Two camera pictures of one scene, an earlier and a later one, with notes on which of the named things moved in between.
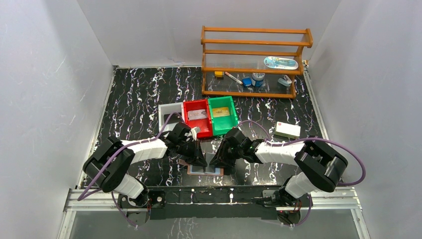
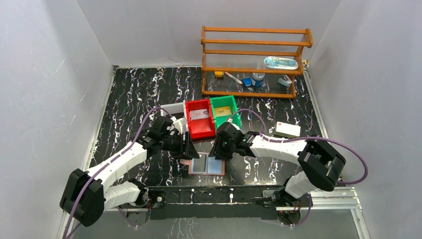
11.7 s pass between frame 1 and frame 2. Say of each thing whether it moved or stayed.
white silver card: stayed
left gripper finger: moved
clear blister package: stayed
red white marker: stayed
